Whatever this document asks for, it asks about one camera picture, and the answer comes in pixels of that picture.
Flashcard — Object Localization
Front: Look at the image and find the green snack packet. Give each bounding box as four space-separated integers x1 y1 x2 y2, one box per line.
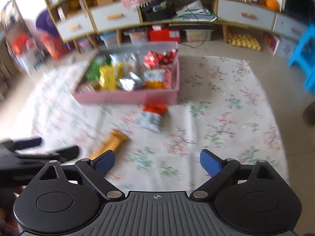
85 56 112 82

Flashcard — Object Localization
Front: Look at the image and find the gold wafer bar packet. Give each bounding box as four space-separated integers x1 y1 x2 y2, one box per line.
89 129 130 160

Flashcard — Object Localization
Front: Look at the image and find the pink strawberry snack packet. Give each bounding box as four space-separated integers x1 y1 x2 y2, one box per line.
163 67 173 89

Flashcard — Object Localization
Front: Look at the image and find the yellow egg tray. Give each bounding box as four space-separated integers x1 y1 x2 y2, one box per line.
227 29 261 51

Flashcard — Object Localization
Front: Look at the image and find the orange silver snack packet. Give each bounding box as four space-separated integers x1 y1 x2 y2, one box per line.
136 103 168 133

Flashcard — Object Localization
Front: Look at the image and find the clear plastic storage bin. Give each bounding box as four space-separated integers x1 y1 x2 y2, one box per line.
185 29 213 41

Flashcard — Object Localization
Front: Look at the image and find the orange fruit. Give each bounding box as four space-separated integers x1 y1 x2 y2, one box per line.
265 0 280 11

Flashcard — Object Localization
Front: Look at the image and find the floral white rug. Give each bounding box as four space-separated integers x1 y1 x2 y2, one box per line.
27 56 289 192

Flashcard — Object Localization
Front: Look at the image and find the white blue bread packet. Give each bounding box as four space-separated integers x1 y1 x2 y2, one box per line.
109 53 139 74

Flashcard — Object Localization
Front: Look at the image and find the wooden tv cabinet with drawers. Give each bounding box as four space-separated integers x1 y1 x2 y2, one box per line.
44 0 308 42

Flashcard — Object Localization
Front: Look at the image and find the red gift bag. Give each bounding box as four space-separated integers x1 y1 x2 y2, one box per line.
40 32 69 60

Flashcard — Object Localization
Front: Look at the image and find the small red crinkled snack packet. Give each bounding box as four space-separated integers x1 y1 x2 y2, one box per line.
159 49 177 65

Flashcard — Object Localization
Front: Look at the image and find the red cardboard box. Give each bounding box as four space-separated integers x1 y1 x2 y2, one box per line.
149 28 181 43

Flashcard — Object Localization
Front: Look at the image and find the black microwave oven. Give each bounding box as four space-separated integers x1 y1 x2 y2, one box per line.
282 0 314 24

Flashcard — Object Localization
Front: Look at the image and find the silver chocolate pie snack pack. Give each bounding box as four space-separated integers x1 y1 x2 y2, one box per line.
116 72 145 92

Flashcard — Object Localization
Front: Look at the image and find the blue plastic stool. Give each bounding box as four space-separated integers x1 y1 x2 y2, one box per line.
287 24 314 93

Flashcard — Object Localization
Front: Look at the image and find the yellow snack packet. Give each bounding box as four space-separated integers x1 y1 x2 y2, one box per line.
99 64 124 91

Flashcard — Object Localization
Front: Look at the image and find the pink shallow cardboard box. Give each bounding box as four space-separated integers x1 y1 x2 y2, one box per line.
73 41 180 105

